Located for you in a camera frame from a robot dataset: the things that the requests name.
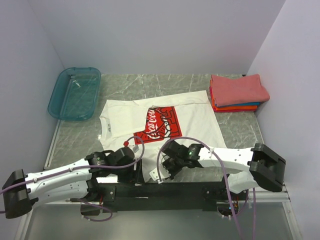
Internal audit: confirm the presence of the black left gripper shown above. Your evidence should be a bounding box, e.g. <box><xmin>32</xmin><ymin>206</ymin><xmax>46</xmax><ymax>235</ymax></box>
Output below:
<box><xmin>113</xmin><ymin>158</ymin><xmax>145</xmax><ymax>184</ymax></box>

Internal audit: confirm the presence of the white t shirt red print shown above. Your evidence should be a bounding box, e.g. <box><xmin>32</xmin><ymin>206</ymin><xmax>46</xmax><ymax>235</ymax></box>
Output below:
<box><xmin>99</xmin><ymin>90</ymin><xmax>226</xmax><ymax>182</ymax></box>

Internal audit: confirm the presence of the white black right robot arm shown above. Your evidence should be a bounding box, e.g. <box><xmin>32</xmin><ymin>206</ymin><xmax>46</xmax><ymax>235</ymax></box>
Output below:
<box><xmin>150</xmin><ymin>140</ymin><xmax>286</xmax><ymax>200</ymax></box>

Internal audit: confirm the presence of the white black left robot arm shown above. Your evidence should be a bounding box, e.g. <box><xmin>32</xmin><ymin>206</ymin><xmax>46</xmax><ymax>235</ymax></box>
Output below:
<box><xmin>0</xmin><ymin>147</ymin><xmax>149</xmax><ymax>219</ymax></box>

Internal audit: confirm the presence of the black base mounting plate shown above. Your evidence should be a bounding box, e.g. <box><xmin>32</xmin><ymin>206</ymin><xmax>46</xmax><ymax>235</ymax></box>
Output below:
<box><xmin>69</xmin><ymin>173</ymin><xmax>251</xmax><ymax>216</ymax></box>

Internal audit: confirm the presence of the blue folded t shirt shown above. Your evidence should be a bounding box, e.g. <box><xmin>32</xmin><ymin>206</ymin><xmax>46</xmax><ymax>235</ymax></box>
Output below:
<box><xmin>214</xmin><ymin>102</ymin><xmax>261</xmax><ymax>108</ymax></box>

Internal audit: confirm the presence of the teal plastic bin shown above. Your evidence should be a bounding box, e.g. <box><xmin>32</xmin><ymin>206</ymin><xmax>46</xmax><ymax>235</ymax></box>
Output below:
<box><xmin>47</xmin><ymin>67</ymin><xmax>101</xmax><ymax>122</ymax></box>

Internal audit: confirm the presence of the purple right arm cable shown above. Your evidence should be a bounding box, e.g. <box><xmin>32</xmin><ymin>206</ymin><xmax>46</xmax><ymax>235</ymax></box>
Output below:
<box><xmin>156</xmin><ymin>136</ymin><xmax>257</xmax><ymax>240</ymax></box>

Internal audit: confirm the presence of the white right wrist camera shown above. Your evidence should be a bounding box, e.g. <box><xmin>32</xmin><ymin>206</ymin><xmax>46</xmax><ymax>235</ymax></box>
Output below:
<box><xmin>149</xmin><ymin>167</ymin><xmax>171</xmax><ymax>184</ymax></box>

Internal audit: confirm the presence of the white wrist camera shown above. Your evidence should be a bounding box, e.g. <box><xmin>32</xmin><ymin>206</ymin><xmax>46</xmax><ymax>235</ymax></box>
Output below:
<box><xmin>149</xmin><ymin>167</ymin><xmax>171</xmax><ymax>184</ymax></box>
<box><xmin>123</xmin><ymin>141</ymin><xmax>140</xmax><ymax>153</ymax></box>

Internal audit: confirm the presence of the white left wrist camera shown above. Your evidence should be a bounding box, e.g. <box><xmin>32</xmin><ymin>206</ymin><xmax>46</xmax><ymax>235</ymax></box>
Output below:
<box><xmin>123</xmin><ymin>141</ymin><xmax>140</xmax><ymax>153</ymax></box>

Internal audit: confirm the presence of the aluminium rail frame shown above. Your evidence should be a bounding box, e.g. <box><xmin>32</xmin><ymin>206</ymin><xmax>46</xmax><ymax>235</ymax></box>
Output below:
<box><xmin>15</xmin><ymin>188</ymin><xmax>301</xmax><ymax>240</ymax></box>

